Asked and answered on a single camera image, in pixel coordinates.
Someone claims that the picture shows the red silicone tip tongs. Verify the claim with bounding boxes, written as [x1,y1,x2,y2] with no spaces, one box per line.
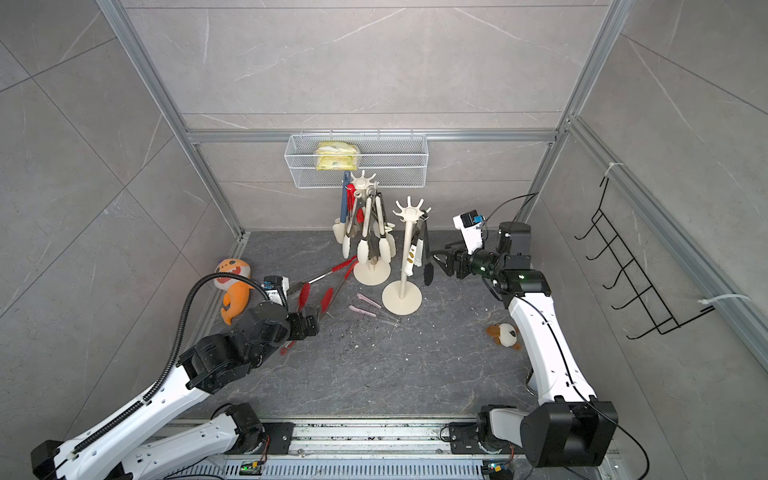
[279,281,335,356]

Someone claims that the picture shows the cream utensil stand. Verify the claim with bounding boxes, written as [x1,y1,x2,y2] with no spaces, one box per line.
[382,196,430,316]
[352,171,391,286]

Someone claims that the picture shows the pink tip small tongs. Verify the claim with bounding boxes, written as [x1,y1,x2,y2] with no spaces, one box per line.
[348,293,402,326]

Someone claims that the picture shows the wide cream handle tongs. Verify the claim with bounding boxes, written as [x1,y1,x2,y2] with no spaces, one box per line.
[374,193,396,264]

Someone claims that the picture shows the blue handle cream tongs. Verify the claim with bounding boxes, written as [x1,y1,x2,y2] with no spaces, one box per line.
[332,171,354,259]

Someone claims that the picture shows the red handle steel tongs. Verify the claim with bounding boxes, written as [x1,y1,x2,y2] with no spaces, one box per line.
[287,256,357,296]
[345,183,366,239]

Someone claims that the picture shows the black tip steel tongs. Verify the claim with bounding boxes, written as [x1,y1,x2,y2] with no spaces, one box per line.
[421,213,434,286]

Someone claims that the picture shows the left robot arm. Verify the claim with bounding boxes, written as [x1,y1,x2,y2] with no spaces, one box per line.
[30,272,320,479]

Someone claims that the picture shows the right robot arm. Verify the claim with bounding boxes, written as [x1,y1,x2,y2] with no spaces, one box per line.
[425,210,622,471]

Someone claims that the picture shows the orange shark plush toy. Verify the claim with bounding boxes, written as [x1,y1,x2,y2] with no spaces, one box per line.
[215,258,252,325]

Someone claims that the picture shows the brown white small toy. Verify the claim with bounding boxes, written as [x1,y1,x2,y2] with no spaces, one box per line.
[486,323,521,350]

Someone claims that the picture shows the yellow packet in basket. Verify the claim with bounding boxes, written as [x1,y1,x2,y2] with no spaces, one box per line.
[314,141,361,171]

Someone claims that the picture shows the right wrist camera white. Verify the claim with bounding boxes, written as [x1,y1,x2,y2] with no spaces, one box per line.
[453,210,485,254]

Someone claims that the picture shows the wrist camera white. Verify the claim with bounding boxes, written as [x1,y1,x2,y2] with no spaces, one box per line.
[262,275,290,308]
[453,210,485,254]

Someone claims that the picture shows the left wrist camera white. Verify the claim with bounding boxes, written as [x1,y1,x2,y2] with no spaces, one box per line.
[262,275,290,308]

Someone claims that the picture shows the white wire mesh basket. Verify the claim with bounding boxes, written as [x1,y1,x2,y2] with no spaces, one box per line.
[284,133,429,189]

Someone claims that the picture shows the black wall hook rack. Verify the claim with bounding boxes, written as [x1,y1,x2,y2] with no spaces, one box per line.
[574,177,715,341]

